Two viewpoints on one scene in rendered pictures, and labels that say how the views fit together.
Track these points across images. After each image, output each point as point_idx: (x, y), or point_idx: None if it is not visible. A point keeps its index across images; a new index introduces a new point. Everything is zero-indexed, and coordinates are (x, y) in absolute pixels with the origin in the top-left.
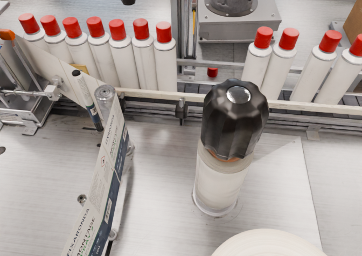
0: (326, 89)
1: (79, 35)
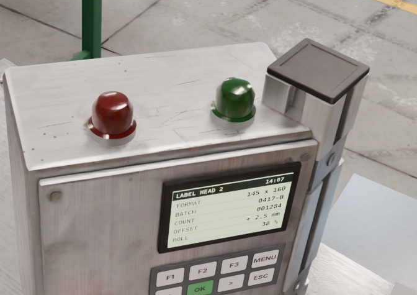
0: None
1: None
